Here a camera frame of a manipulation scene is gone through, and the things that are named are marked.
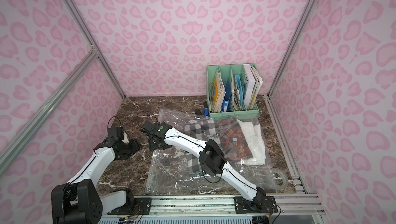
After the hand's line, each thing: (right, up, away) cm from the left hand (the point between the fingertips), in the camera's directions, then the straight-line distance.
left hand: (138, 145), depth 88 cm
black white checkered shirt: (+38, +7, +8) cm, 39 cm away
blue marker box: (+39, +18, +18) cm, 47 cm away
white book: (+67, +37, +5) cm, 77 cm away
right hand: (+10, -1, 0) cm, 11 cm away
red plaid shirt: (+54, +2, +3) cm, 54 cm away
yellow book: (+47, +30, +5) cm, 56 cm away
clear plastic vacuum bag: (+23, -12, -2) cm, 26 cm away
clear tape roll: (+79, -14, -9) cm, 80 cm away
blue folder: (+51, +24, +9) cm, 58 cm away
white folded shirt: (+68, +1, +3) cm, 68 cm away
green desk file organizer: (+54, +31, +4) cm, 62 cm away
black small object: (+33, +18, +20) cm, 43 cm away
